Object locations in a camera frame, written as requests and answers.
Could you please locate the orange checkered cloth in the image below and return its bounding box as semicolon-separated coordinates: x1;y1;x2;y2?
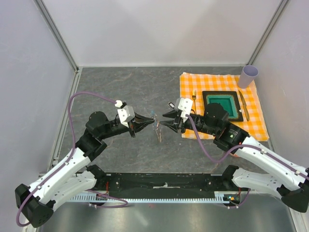
180;72;269;141

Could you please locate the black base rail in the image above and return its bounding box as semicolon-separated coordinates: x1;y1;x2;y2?
91;173;239;199

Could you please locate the green square plate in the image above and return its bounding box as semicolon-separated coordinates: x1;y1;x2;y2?
202;91;244;122

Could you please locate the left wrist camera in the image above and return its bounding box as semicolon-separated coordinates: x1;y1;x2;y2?
114;100;135;128

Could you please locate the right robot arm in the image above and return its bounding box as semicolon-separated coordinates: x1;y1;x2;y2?
162;98;309;213

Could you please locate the slotted cable duct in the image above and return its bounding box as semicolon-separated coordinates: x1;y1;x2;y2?
68;192;240;204

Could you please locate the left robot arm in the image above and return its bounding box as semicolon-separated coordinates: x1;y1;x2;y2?
14;109;154;228

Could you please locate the gold knife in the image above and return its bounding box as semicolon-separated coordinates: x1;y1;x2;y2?
239;90;250;121

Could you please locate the gold fork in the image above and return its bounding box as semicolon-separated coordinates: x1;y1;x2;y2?
192;90;197;111

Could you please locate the lilac cup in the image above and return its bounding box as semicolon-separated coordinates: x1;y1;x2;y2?
238;65;259;89

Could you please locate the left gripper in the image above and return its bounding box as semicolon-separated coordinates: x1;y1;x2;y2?
99;111;155;139

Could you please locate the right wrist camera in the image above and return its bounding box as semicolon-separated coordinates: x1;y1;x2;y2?
175;97;193;121

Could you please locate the keyring chain with blue tag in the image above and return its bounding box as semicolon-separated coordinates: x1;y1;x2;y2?
150;110;164;143

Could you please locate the black key tag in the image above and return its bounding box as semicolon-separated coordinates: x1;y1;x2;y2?
168;102;175;109

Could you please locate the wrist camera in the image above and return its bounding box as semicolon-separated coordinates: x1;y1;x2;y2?
114;100;135;128
175;97;193;121

